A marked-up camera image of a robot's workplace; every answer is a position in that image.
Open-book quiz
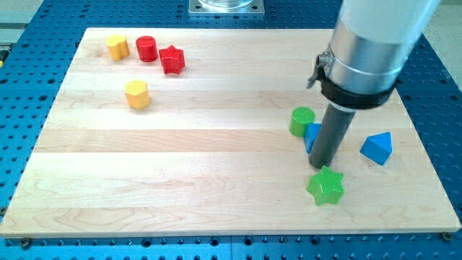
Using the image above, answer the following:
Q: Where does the blue cube block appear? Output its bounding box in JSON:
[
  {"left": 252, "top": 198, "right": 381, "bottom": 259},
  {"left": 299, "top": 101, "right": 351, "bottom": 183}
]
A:
[{"left": 304, "top": 123, "right": 321, "bottom": 154}]

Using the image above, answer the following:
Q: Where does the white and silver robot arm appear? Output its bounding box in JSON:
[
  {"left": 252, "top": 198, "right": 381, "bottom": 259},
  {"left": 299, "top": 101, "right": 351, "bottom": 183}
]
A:
[{"left": 308, "top": 0, "right": 440, "bottom": 113}]

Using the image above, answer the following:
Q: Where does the red star block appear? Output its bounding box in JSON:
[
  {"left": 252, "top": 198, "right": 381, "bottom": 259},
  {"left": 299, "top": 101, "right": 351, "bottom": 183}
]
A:
[{"left": 159, "top": 45, "right": 185, "bottom": 74}]

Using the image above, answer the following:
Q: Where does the green star block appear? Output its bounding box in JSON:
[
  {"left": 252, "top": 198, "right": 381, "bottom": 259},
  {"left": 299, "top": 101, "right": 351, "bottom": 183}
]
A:
[{"left": 306, "top": 165, "right": 344, "bottom": 206}]

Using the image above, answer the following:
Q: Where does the green cylinder block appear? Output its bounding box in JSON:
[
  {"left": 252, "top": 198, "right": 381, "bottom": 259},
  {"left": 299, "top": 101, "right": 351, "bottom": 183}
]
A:
[{"left": 289, "top": 106, "right": 315, "bottom": 137}]

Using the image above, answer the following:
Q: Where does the light wooden board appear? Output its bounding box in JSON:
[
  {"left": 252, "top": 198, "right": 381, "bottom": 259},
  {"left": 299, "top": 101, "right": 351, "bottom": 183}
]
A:
[{"left": 1, "top": 27, "right": 461, "bottom": 238}]

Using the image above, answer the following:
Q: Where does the yellow hexagon block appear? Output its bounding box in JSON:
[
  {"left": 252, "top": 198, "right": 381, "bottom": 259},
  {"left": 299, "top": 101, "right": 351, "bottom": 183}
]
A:
[{"left": 125, "top": 80, "right": 150, "bottom": 109}]

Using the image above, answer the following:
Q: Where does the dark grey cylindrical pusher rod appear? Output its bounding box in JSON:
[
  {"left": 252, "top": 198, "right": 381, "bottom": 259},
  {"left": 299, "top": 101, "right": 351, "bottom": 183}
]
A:
[{"left": 309, "top": 104, "right": 357, "bottom": 168}]

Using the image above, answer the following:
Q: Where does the red cylinder block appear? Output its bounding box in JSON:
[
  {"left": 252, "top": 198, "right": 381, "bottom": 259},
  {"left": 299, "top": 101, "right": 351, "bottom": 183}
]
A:
[{"left": 136, "top": 35, "right": 158, "bottom": 62}]

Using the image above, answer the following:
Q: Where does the yellow heart block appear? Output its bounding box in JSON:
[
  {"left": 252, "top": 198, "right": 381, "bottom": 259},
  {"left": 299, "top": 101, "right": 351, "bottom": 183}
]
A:
[{"left": 106, "top": 35, "right": 130, "bottom": 61}]

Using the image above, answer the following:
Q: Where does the blue triangular prism block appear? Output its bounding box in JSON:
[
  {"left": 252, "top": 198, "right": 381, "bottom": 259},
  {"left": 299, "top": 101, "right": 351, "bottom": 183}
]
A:
[{"left": 360, "top": 132, "right": 393, "bottom": 165}]

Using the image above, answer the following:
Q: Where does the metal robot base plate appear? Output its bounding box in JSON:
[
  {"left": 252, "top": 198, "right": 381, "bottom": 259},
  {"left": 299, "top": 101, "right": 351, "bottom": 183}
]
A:
[{"left": 188, "top": 0, "right": 265, "bottom": 17}]

